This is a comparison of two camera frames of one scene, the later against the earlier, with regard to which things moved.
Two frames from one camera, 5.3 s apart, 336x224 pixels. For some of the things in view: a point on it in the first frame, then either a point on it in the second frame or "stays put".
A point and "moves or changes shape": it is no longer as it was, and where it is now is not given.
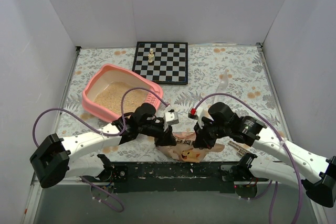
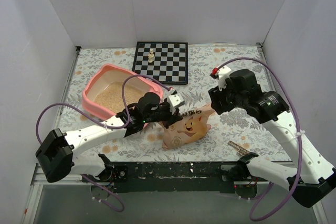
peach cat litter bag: x=185 y=150 moves or changes shape
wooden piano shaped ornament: x=241 y=150 stays put
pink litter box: x=111 y=93 stays put
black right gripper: x=202 y=135 → x=217 y=100
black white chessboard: x=164 y=63 stays put
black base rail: x=175 y=177 stays put
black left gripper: x=163 y=135 → x=169 y=115
